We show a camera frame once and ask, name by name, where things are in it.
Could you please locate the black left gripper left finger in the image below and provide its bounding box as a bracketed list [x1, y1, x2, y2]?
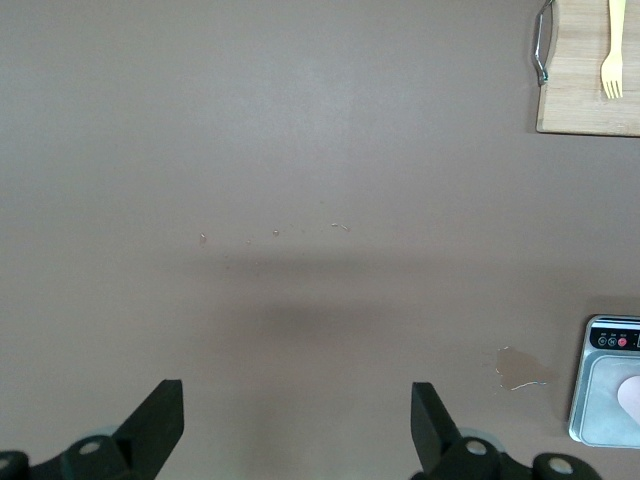
[0, 378, 185, 480]

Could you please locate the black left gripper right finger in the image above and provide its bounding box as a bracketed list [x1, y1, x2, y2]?
[410, 382, 599, 480]

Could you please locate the pink plastic cup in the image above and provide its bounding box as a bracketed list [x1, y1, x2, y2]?
[616, 374, 640, 424]

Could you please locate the silver digital kitchen scale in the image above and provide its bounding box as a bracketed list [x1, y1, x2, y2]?
[567, 313, 640, 448]

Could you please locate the wooden cutting board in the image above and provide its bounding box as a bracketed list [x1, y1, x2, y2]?
[529, 0, 640, 137]

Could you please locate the yellow plastic fork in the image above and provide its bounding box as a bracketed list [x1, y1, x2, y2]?
[599, 0, 627, 100]

